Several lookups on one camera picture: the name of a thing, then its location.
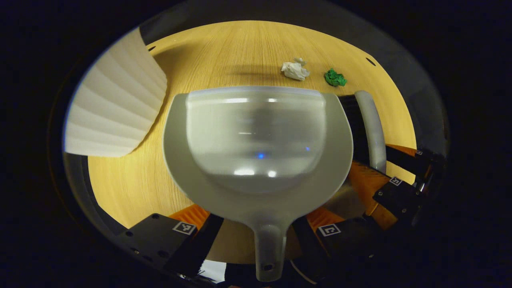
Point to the small grey broom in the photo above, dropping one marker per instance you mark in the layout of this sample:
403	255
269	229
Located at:
372	128

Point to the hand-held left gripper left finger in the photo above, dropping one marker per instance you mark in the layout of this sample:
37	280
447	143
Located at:
196	248

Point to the white paper ball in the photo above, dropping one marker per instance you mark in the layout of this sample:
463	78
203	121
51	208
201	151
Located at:
295	70

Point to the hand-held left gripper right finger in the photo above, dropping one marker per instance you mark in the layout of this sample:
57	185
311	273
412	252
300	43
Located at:
348	240

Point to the green paper ball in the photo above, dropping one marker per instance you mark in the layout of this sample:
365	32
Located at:
334	78

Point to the grey plastic dustpan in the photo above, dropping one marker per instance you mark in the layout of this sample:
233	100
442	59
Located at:
256	136

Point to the white ribbed garbage bin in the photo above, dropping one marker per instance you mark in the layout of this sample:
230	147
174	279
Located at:
116	108

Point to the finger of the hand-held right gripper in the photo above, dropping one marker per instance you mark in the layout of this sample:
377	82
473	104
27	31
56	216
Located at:
400	196
408	162

